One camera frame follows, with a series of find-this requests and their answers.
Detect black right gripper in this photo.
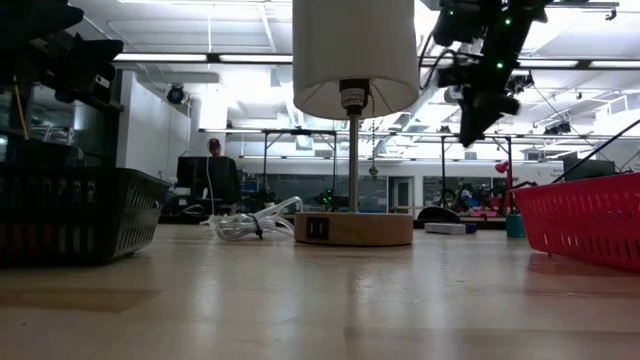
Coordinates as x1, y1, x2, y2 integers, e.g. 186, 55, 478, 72
437, 41, 522, 149

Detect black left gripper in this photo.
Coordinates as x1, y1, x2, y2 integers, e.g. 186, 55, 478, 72
0, 0, 126, 106

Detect white box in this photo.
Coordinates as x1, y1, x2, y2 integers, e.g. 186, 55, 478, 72
424, 222, 469, 235

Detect black ceiling-mounted device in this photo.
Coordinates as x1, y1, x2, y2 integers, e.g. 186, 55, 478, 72
504, 72, 535, 97

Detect long ceiling light bar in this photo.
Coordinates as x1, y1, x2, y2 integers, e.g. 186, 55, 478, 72
517, 58, 640, 70
113, 52, 294, 65

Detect dark glass cabinet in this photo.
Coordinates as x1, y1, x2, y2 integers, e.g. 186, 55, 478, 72
0, 64, 125, 169

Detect black computer monitor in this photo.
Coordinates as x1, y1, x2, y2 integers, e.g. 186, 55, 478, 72
563, 157, 617, 182
176, 155, 221, 190

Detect white cylindrical bucket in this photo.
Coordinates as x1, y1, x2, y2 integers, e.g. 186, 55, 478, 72
292, 0, 421, 247

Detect red plastic basket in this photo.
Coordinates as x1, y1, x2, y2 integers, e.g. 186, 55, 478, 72
512, 172, 640, 274

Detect black plastic basket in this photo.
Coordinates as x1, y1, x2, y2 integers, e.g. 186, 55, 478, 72
0, 164, 171, 266

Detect person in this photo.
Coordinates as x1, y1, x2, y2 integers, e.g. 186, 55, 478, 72
204, 137, 242, 206

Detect thin yellow cable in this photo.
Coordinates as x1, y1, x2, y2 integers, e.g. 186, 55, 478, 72
12, 78, 30, 141

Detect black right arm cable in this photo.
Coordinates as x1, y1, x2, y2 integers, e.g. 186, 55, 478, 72
549, 118, 640, 184

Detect round dark wall fixture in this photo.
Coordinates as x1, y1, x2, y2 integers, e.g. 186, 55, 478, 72
166, 83, 188, 106

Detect black aluminium table frame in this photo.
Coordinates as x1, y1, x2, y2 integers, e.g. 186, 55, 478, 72
154, 212, 507, 232

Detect clear coiled lamp cable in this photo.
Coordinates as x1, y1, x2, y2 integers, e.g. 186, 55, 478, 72
199, 195, 305, 241

